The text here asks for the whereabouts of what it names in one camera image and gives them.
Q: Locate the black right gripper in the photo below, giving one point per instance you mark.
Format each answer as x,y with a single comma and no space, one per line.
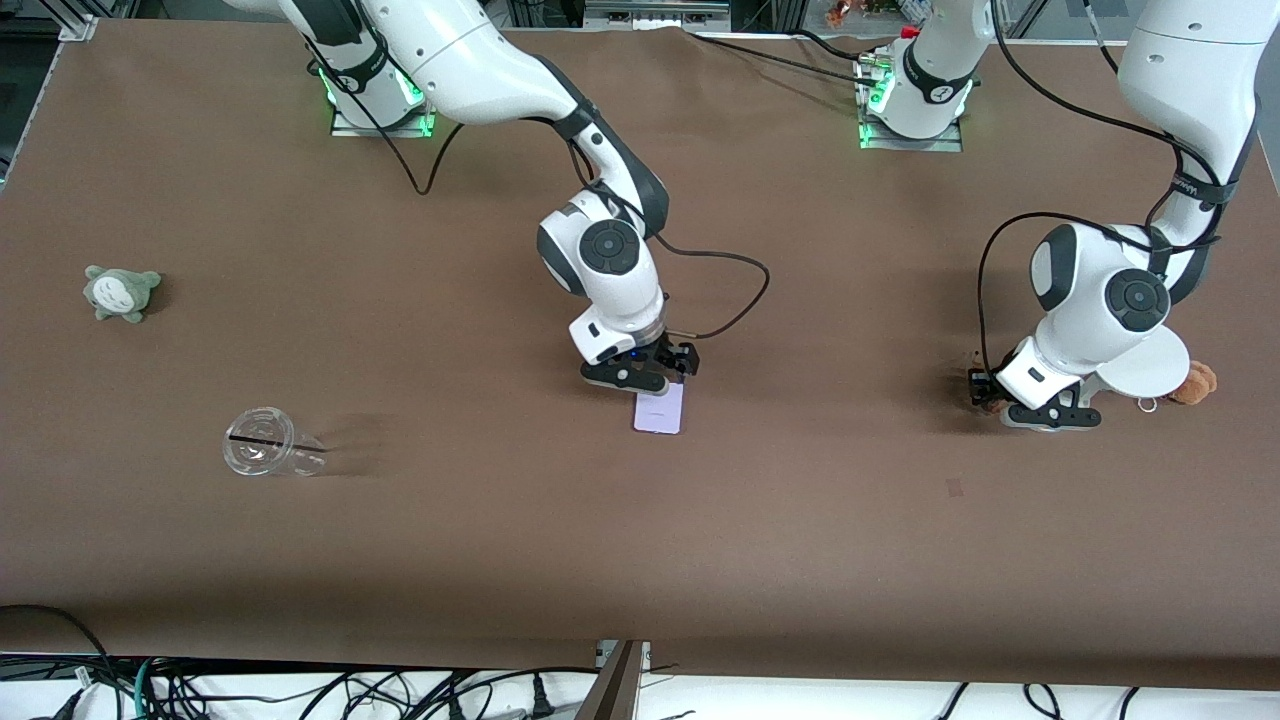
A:
676,358

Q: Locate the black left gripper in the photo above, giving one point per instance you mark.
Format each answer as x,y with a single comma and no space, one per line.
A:
980,388

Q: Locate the small brown lion statue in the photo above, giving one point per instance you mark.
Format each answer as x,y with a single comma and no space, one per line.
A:
993,406

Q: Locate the lavender rectangular card box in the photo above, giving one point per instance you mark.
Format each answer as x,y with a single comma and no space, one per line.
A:
660,415

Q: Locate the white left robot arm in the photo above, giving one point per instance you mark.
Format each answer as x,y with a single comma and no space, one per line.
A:
1100,290

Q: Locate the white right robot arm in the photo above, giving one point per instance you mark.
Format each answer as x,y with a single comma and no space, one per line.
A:
610,250

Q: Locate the white round desk lamp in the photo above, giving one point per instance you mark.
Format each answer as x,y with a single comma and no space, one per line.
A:
1150,375

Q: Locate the brown table cover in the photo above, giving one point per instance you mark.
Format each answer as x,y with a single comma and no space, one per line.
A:
640,550

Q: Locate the black power plug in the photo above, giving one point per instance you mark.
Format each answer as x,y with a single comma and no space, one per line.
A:
541,700

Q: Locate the clear plastic cup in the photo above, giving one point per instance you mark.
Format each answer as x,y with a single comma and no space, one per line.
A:
260,440

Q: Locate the grey plush creature toy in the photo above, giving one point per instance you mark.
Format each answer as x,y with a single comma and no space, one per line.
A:
120,292

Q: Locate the aluminium corner profile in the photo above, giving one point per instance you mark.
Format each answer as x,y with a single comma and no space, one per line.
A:
78,28

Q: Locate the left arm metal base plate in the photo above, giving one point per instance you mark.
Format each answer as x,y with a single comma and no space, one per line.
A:
940,146

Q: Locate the aluminium frame post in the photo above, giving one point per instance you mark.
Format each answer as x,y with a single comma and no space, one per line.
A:
615,690

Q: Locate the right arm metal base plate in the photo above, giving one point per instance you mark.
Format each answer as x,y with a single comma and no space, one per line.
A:
400,131

